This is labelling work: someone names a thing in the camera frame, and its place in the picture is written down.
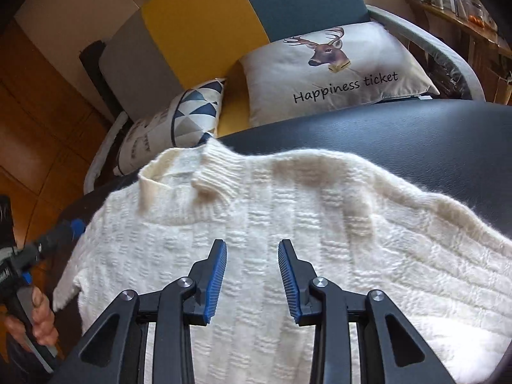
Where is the white knit sweater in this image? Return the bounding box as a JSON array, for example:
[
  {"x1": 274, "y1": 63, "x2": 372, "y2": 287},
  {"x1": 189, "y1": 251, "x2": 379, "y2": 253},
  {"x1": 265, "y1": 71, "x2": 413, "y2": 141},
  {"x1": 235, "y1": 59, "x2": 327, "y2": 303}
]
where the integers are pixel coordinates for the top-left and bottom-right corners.
[{"x1": 53, "y1": 139, "x2": 512, "y2": 384}]

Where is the person's left hand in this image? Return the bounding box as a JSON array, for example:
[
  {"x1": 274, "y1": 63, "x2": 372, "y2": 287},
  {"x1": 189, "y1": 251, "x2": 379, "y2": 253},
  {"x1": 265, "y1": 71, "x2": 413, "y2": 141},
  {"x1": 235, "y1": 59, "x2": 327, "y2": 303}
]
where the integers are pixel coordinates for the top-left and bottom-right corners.
[{"x1": 4, "y1": 288, "x2": 59, "y2": 347}]

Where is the wooden shelf with items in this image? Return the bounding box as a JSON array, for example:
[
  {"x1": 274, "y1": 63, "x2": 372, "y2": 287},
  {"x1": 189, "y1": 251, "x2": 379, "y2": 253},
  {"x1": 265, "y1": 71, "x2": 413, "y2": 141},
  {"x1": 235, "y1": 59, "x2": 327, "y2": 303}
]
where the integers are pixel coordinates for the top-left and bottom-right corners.
[{"x1": 406, "y1": 0, "x2": 512, "y2": 105}]

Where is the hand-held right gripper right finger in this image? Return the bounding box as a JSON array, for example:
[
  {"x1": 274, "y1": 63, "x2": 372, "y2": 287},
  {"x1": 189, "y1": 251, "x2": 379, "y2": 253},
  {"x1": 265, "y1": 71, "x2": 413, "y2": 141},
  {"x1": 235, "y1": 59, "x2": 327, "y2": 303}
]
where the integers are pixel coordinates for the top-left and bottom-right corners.
[{"x1": 278, "y1": 239, "x2": 457, "y2": 384}]

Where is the deer print pillow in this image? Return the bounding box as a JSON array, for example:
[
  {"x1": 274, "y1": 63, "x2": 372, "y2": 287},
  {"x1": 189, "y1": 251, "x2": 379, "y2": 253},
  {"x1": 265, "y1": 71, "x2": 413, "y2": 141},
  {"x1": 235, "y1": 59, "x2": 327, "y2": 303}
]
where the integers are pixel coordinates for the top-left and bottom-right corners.
[{"x1": 239, "y1": 21, "x2": 441, "y2": 127}]

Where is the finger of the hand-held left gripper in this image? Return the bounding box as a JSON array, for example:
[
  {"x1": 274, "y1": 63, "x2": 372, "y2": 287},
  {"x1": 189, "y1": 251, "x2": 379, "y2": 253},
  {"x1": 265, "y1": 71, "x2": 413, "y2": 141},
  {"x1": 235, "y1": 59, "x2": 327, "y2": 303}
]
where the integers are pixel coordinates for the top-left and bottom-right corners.
[{"x1": 34, "y1": 218, "x2": 86, "y2": 257}]

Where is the black leather table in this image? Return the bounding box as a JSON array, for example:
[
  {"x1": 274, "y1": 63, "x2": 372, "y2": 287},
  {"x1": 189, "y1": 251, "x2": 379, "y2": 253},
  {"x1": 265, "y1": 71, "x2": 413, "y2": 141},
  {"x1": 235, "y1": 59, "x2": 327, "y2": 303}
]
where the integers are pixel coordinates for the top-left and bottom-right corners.
[{"x1": 52, "y1": 99, "x2": 512, "y2": 300}]

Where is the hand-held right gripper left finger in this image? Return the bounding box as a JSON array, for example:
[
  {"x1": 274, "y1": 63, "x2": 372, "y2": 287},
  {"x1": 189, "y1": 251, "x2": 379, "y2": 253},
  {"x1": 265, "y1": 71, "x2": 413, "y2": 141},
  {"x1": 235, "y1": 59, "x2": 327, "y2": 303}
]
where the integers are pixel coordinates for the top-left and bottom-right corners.
[{"x1": 60, "y1": 239, "x2": 228, "y2": 384}]

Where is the grey yellow blue sofa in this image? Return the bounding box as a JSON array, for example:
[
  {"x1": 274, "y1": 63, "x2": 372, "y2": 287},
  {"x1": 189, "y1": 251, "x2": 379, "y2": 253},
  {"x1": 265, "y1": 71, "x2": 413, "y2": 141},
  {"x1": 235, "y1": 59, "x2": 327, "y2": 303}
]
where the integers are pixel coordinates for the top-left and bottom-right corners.
[{"x1": 82, "y1": 0, "x2": 486, "y2": 193}]

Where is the blue triangle pattern pillow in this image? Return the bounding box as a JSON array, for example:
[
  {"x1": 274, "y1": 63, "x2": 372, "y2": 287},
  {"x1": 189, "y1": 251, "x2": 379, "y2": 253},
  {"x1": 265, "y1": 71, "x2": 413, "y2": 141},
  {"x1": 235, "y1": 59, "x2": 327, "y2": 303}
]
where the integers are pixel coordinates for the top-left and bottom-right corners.
[{"x1": 113, "y1": 78, "x2": 227, "y2": 177}]

